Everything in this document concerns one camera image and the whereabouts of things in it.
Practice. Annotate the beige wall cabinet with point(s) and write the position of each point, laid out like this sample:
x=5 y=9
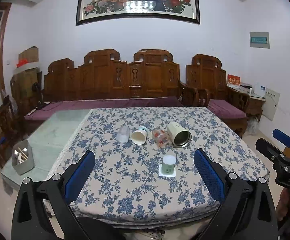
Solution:
x=271 y=103

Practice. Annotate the frosted plastic cup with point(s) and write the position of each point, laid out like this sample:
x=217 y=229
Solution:
x=124 y=135

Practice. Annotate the red box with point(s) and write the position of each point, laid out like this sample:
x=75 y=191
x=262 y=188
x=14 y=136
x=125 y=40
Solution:
x=233 y=80

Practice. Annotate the cardboard box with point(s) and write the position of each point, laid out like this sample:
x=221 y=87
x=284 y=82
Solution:
x=29 y=54

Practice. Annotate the blue floral tablecloth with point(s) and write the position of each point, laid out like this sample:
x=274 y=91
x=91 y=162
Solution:
x=124 y=180

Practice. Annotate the white wall panel box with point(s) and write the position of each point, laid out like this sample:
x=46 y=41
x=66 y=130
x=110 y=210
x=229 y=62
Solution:
x=259 y=40

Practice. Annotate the long purple seat cushion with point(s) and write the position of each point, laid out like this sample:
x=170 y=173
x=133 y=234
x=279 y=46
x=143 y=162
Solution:
x=104 y=103

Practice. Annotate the wooden side table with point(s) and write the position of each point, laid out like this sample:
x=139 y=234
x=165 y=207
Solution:
x=256 y=105

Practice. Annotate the wooden cabinet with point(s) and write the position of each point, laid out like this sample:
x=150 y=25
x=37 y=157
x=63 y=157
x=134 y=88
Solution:
x=24 y=85

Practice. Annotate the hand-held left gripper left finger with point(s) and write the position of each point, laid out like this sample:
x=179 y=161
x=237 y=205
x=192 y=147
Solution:
x=81 y=175

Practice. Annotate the carved wooden armchair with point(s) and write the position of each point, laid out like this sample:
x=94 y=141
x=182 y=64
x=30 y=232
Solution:
x=207 y=77

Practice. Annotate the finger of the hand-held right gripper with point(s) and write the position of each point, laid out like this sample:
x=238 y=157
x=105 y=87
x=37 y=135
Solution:
x=282 y=136
x=267 y=147

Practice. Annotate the framed floral painting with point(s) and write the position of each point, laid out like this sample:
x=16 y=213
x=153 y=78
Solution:
x=134 y=2

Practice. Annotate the white plastic spoon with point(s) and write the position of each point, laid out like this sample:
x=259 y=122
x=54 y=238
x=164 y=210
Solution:
x=17 y=156

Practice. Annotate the white device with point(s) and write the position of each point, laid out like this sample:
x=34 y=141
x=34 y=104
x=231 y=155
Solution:
x=259 y=90

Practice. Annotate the white paper cup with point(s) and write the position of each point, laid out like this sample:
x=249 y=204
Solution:
x=138 y=137

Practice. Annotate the red bag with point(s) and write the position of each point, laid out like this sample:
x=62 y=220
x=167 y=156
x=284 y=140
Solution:
x=22 y=62

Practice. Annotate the green and white cup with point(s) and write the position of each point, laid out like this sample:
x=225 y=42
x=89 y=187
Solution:
x=168 y=167

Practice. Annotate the glass top table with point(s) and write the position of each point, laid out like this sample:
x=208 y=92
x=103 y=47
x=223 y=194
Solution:
x=52 y=135

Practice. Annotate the person's right hand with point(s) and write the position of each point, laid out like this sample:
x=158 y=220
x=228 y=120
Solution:
x=284 y=203

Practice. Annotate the cream metal mug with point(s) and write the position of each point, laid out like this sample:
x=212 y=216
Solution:
x=175 y=130

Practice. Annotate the clear plastic bag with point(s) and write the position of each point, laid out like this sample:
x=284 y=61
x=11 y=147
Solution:
x=252 y=125

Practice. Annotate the carved wooden sofa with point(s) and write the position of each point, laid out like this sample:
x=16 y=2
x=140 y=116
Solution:
x=102 y=80

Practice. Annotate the square purple seat cushion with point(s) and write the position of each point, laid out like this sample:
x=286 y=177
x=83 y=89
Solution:
x=225 y=108

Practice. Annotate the patterned glass cup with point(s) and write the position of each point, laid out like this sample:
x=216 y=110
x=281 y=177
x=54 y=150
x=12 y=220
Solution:
x=161 y=139

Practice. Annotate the wooden chopsticks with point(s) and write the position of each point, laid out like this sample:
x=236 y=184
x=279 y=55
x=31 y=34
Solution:
x=24 y=153

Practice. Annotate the wooden door frame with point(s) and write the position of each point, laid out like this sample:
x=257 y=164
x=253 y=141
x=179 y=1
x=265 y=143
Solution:
x=3 y=42

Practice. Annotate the white square coaster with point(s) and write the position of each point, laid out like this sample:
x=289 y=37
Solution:
x=160 y=173

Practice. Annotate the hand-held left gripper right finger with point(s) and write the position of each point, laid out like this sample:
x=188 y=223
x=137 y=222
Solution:
x=208 y=177

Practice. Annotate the grey utensil holder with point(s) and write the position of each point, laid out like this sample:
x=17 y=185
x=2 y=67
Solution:
x=26 y=166

